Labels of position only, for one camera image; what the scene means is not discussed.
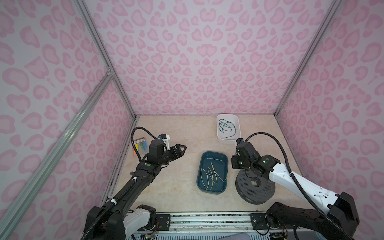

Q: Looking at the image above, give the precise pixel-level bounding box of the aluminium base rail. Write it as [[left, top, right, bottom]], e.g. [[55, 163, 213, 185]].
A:
[[125, 211, 346, 240]]

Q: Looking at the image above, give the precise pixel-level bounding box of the dark teal plastic tray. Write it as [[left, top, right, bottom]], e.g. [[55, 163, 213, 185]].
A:
[[197, 151, 229, 195]]

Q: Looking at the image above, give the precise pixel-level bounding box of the left aluminium frame strut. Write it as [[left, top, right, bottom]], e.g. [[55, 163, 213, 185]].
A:
[[73, 0, 137, 120]]

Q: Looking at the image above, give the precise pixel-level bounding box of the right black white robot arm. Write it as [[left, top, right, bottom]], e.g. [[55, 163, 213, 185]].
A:
[[231, 133, 360, 240]]

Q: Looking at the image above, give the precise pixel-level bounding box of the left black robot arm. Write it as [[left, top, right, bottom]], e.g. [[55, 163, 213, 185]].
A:
[[81, 134, 187, 240]]

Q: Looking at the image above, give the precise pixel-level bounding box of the black perforated cable spool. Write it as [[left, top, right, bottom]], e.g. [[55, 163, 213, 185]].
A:
[[235, 170, 276, 205]]

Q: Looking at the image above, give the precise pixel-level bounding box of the right aluminium frame strut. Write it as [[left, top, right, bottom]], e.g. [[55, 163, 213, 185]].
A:
[[274, 0, 344, 119]]

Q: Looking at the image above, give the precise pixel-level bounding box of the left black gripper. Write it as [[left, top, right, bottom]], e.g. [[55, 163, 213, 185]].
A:
[[158, 143, 186, 167]]

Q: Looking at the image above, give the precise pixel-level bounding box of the dark green cable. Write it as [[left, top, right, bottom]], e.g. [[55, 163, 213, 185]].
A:
[[218, 118, 238, 139]]

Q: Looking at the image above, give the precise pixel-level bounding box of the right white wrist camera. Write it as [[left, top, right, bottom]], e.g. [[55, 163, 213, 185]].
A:
[[236, 138, 244, 145]]

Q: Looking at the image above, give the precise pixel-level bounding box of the yellow cable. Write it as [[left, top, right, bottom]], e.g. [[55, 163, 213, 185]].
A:
[[200, 162, 228, 192]]

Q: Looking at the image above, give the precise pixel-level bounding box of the white plastic tray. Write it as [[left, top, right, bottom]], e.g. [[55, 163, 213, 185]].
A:
[[216, 114, 242, 144]]

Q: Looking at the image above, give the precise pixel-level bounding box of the diagonal aluminium frame strut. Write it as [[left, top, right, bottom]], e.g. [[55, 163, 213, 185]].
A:
[[0, 71, 114, 235]]

